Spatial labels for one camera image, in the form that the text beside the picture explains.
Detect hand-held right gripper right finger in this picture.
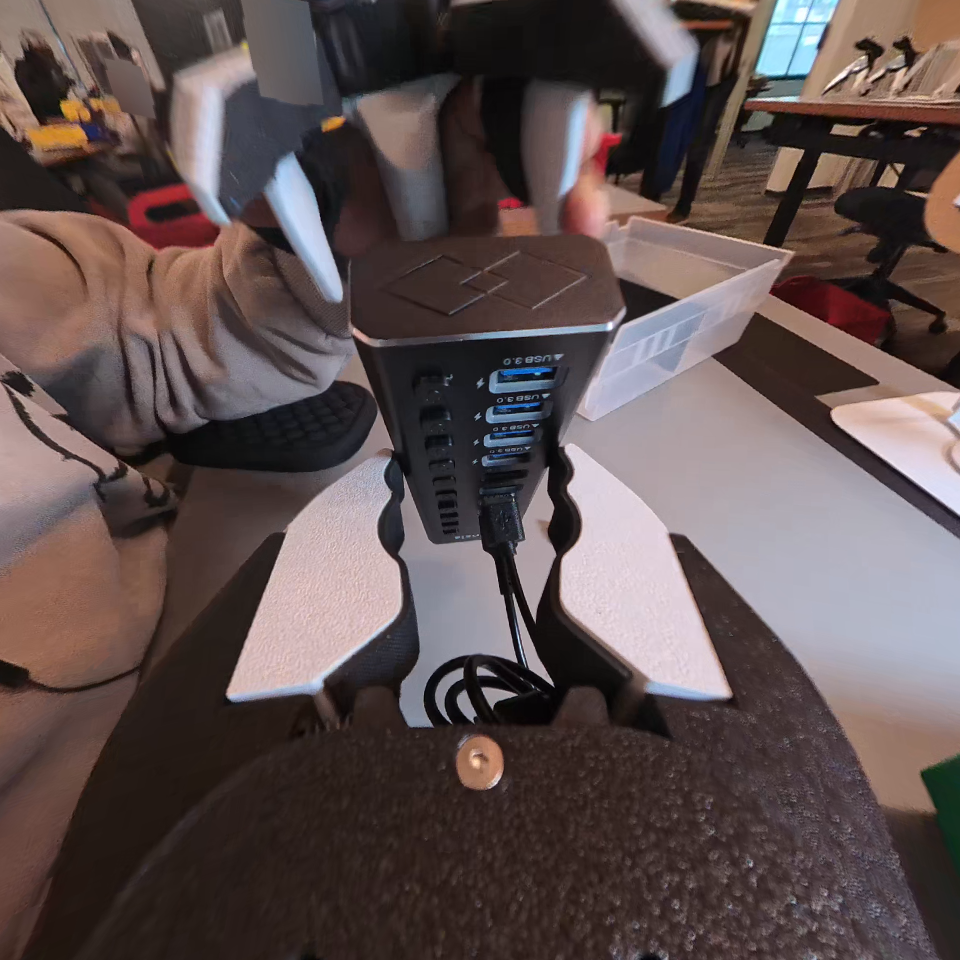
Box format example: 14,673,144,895
537,442,734,702

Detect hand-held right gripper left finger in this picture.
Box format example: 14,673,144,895
225,448,420,706

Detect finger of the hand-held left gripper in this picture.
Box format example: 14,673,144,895
609,0,702,108
169,54,348,304

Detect black usb cable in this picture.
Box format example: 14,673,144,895
422,483,562,727

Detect black usb hub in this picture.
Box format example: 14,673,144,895
348,234,627,546

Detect clear plastic bin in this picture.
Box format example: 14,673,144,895
577,216,795,421

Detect person's left forearm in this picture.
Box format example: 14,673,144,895
0,210,357,455

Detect person's left hand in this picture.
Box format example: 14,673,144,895
447,78,612,244

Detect wooden standing desk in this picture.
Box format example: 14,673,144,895
675,0,759,35

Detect red plastic basket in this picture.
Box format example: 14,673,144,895
127,183,219,249

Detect distant black white device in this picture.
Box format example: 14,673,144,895
870,33,920,95
821,36,882,95

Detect wooden office desk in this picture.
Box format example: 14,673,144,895
742,97,960,249

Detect yellow plastic bin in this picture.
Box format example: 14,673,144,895
30,97,99,147

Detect person's grey sweater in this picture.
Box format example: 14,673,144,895
0,352,181,960

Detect black office chair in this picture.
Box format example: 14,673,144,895
834,186,950,335

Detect red floor crate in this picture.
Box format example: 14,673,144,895
772,276,894,346

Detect green plastic bin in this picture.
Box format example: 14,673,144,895
921,757,960,834

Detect thin black cord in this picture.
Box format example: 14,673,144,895
0,658,145,693

